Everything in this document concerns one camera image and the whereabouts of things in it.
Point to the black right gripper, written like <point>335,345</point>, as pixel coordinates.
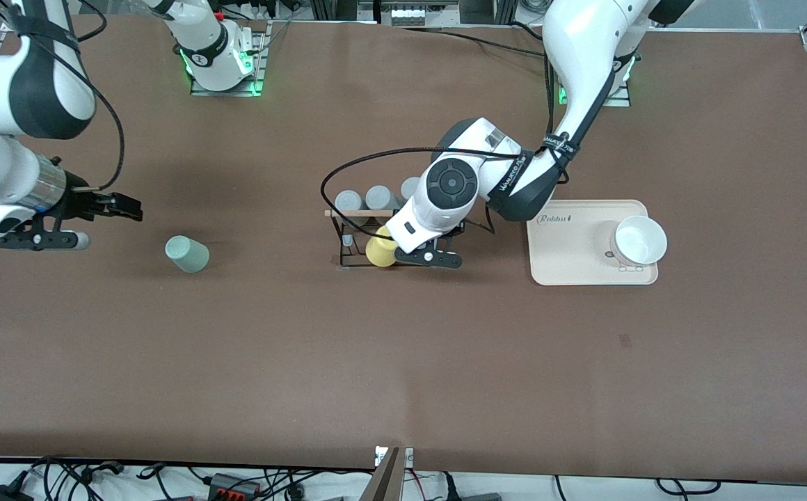
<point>78,202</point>

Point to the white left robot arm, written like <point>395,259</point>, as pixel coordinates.
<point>584,49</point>

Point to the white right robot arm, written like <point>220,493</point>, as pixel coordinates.
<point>0,104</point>

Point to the mint green plastic cup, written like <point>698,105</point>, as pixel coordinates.
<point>186,254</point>

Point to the grey plastic cup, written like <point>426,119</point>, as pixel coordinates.
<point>409,189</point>
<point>349,202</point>
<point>380,197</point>

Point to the yellow plastic cup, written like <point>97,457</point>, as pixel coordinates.
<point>378,254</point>

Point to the grey power strip orange switches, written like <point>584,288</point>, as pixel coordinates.
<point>233,485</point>

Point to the black power adapter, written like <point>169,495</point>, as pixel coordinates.
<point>3,492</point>

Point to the white connector block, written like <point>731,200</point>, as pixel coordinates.
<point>408,15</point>

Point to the beige tray with rabbit print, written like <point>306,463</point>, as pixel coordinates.
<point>570,257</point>

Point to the white footed bowl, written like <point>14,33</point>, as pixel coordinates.
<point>641,240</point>

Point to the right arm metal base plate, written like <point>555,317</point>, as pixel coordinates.
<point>259,69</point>

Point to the grey camera stand post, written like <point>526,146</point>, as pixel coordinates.
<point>386,480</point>

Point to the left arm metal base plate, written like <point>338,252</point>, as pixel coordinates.
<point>622,101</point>

